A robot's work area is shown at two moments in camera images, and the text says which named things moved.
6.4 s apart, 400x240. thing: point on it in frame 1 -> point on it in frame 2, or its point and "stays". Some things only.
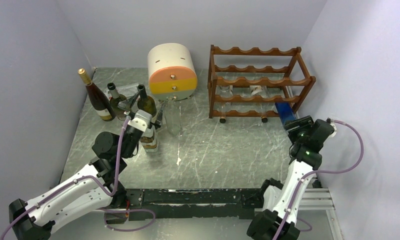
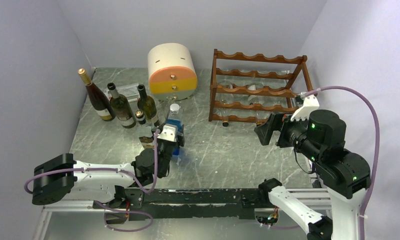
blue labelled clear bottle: x=285 y=112 -> x=174 y=117
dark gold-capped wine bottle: x=98 y=99 stays
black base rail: x=208 y=203 stays
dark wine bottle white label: x=146 y=102 stays
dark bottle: x=148 y=139 stays
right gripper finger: x=302 y=122 -> x=264 y=131
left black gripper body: x=130 y=137 -> x=167 y=150
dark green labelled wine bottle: x=116 y=98 stays
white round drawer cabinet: x=172 y=76 stays
